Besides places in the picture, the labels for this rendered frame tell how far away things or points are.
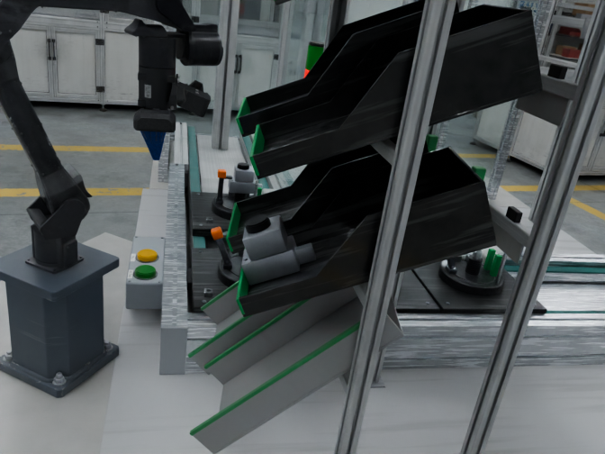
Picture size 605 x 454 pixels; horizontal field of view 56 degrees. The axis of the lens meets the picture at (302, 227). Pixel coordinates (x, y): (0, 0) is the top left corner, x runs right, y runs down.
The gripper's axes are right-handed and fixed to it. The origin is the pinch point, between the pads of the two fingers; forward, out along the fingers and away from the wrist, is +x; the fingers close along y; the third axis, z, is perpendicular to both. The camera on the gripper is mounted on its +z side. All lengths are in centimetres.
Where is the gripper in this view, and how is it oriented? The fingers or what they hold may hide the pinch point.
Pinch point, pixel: (156, 140)
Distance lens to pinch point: 98.6
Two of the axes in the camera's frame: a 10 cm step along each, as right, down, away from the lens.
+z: 9.7, 0.2, 2.2
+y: -1.9, -4.2, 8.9
